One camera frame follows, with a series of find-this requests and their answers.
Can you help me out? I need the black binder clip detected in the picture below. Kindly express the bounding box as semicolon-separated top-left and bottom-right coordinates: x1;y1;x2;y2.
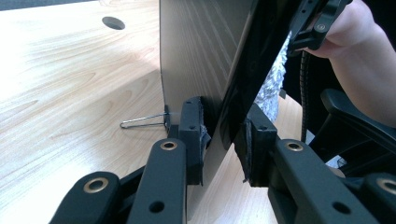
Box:
120;105;173;134

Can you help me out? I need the panda picture sign board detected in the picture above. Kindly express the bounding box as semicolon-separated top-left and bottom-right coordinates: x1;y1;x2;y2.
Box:
158;0;309;218

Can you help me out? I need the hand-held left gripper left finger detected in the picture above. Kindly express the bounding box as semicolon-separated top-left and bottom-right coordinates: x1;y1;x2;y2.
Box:
125;96;212;224

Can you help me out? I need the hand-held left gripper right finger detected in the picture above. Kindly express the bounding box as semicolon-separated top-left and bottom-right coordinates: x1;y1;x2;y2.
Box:
233;104;379;224

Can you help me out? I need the grey fluffy cloth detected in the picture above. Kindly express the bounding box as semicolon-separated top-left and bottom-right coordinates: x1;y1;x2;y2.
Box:
254;31;289;123

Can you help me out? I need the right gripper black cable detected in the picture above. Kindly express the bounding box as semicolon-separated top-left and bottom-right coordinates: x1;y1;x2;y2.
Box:
299;50;312;143

